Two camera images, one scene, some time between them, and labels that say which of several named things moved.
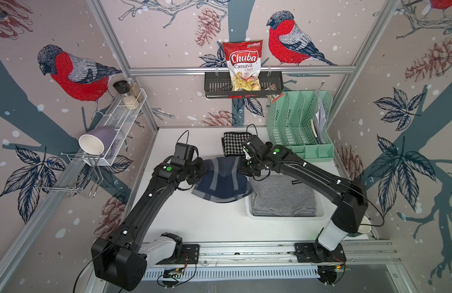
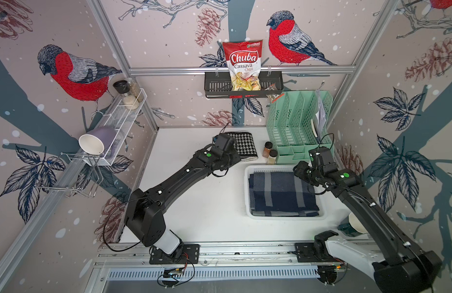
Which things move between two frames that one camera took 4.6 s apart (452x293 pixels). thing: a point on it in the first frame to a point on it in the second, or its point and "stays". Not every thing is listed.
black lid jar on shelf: [121, 86] stays
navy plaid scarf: [223, 182] to [281, 194]
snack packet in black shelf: [273, 97] stays
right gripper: [240, 168] to [298, 170]
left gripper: [203, 170] to [237, 159]
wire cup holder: [79, 174] stays
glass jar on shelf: [135, 90] stays
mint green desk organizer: [300, 121] stays
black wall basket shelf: [217, 85] stays
